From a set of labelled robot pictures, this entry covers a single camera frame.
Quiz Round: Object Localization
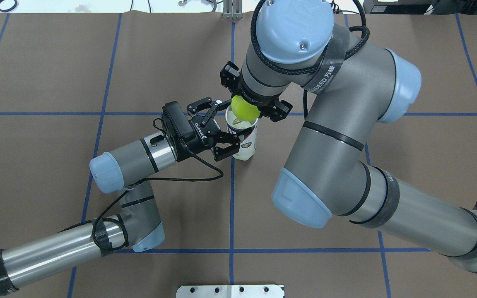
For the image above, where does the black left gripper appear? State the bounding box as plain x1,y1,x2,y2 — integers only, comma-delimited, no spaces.
175,97,241,162

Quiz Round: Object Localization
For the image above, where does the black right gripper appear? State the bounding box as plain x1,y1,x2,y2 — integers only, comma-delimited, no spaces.
220,61,293,122

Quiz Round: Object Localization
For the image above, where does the yellow tennis ball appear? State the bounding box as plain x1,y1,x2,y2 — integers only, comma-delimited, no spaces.
230,96,260,122

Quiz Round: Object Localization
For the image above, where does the clear Wilson tennis ball can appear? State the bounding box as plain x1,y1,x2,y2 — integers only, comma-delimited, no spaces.
225,106,259,161

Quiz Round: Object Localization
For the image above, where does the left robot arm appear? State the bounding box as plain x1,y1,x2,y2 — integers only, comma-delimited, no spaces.
0,96,238,298

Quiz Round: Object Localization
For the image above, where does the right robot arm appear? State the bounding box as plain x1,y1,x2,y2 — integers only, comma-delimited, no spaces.
228,0,477,274

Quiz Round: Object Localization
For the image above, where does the black device on desk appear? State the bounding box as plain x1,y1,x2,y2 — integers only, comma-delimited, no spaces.
363,0,432,14

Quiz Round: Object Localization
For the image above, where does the blue tape roll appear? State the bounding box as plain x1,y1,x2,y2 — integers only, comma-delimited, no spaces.
0,0,19,13

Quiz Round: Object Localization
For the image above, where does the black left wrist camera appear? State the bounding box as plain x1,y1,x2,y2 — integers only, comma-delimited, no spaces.
161,101,195,146

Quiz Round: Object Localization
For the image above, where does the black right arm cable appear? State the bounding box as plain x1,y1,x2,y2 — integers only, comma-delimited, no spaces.
250,0,371,120

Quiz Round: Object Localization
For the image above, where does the aluminium frame post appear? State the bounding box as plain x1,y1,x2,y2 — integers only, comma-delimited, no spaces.
222,0,243,20

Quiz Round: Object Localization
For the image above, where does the white metal base plate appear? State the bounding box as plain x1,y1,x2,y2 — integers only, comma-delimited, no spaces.
176,284,286,298

